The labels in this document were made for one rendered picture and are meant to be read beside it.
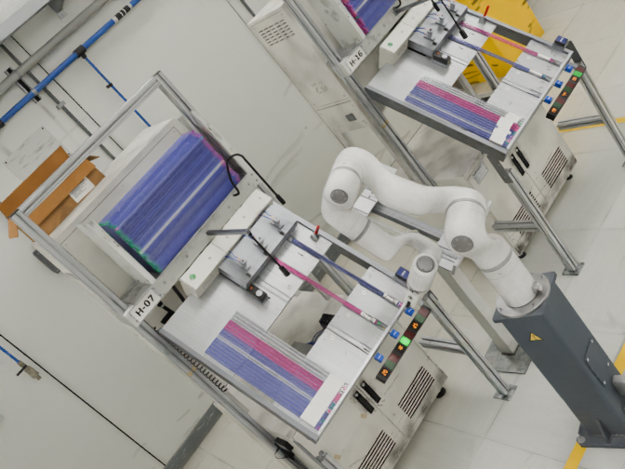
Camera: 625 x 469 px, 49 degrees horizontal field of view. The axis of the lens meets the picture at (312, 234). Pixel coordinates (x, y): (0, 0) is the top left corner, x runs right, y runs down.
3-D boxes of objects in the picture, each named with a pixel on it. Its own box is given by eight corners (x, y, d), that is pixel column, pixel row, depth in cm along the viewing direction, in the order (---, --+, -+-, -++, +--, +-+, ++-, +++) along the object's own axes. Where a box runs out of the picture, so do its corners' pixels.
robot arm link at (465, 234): (512, 239, 220) (474, 186, 210) (511, 279, 207) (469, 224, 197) (479, 251, 227) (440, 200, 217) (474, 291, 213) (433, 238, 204)
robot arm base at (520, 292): (555, 270, 225) (528, 231, 218) (543, 314, 214) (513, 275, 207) (505, 278, 239) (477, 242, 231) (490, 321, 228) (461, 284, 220)
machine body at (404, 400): (456, 384, 320) (379, 298, 295) (377, 518, 293) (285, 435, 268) (368, 364, 374) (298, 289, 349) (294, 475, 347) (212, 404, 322)
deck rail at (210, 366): (319, 439, 244) (319, 435, 239) (315, 444, 243) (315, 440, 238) (164, 332, 263) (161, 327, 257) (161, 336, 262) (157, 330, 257)
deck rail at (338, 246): (416, 293, 271) (418, 287, 265) (413, 297, 270) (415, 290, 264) (269, 206, 289) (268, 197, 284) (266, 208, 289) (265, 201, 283)
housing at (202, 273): (273, 215, 289) (272, 197, 276) (201, 304, 269) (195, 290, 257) (259, 206, 291) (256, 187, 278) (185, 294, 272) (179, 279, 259)
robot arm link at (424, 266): (414, 263, 239) (404, 286, 235) (418, 246, 228) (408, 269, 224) (436, 273, 238) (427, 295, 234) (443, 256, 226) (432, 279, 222)
